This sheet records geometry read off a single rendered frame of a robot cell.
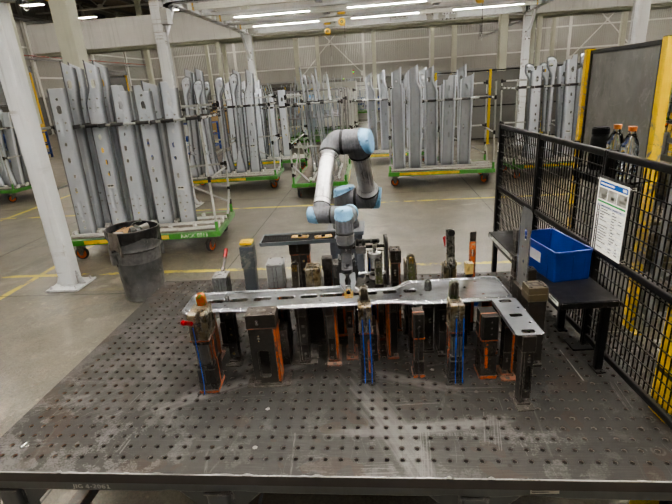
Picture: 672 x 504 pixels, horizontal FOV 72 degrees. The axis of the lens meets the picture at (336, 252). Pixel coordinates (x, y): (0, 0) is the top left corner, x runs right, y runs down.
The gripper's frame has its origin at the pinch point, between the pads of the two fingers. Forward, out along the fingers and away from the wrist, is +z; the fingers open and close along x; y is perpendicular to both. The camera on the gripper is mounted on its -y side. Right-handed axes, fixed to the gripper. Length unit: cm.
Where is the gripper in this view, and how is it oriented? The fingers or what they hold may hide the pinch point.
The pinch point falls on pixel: (348, 289)
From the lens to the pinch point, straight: 198.7
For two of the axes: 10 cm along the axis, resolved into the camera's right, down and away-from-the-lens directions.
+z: 0.7, 9.4, 3.3
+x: -10.0, 0.6, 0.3
